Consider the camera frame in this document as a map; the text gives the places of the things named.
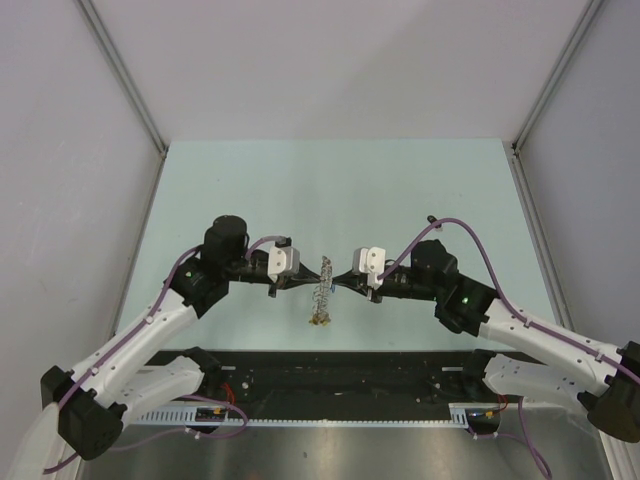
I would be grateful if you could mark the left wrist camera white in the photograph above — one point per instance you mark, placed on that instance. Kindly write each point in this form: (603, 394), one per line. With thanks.
(283, 260)

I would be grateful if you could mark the right aluminium frame post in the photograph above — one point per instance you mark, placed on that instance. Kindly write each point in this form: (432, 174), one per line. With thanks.
(568, 53)

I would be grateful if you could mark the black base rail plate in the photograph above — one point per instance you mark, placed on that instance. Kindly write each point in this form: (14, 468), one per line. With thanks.
(437, 375)

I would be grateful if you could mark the left aluminium frame post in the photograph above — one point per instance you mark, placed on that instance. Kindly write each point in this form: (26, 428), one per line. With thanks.
(114, 60)

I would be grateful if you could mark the grey slotted cable duct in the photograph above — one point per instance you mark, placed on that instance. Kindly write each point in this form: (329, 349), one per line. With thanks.
(192, 414)

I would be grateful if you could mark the aluminium frame post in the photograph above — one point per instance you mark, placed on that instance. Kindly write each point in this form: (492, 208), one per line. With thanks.
(568, 53)
(114, 60)

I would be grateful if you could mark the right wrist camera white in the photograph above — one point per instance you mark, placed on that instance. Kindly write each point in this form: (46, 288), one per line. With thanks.
(370, 261)

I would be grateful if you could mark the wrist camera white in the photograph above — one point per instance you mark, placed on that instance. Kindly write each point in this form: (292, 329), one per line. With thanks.
(283, 260)
(370, 261)

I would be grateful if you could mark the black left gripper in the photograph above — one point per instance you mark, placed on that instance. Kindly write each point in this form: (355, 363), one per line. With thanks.
(301, 277)

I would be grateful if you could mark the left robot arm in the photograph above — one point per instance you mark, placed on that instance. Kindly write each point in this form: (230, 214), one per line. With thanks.
(102, 394)

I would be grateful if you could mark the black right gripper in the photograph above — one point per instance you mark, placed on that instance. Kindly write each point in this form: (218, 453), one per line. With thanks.
(355, 282)

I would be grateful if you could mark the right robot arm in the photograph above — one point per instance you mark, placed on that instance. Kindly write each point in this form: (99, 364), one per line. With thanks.
(597, 379)

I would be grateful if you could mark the steel disc with key rings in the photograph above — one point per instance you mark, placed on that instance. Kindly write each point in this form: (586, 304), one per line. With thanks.
(321, 292)

